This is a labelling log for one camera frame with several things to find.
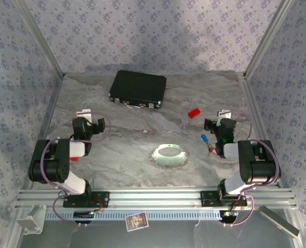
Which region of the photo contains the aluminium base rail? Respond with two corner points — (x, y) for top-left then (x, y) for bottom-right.
(14, 188), (298, 210)

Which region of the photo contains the aluminium frame post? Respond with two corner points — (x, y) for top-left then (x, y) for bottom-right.
(13, 0), (66, 78)
(243, 0), (296, 81)

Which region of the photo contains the grey slotted cable duct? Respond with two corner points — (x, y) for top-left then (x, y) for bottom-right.
(43, 209), (223, 222)

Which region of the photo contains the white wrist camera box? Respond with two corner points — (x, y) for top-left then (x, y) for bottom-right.
(76, 109), (92, 122)
(217, 110), (233, 120)

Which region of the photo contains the colourful picture card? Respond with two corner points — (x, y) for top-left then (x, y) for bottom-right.
(125, 211), (150, 233)

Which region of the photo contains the aluminium side rail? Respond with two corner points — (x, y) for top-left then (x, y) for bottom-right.
(30, 74), (66, 191)
(237, 73), (284, 188)

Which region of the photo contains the grey plastic bracket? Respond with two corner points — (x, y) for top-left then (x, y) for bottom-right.
(16, 205), (47, 235)

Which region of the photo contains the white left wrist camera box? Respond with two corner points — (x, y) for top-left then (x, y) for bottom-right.
(76, 109), (92, 122)

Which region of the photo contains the metal plate with key rings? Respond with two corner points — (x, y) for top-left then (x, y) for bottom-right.
(149, 144), (190, 171)

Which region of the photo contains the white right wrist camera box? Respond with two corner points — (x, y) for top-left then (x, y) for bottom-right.
(217, 110), (233, 120)

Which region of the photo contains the red toy brick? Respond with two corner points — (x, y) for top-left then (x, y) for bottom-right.
(188, 108), (202, 119)

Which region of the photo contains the red capped key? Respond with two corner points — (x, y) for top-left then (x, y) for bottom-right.
(206, 145), (219, 158)

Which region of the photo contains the black hard case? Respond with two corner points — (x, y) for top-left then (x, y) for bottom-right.
(109, 70), (167, 112)

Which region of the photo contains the grey metal bar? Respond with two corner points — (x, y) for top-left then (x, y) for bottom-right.
(256, 205), (300, 238)

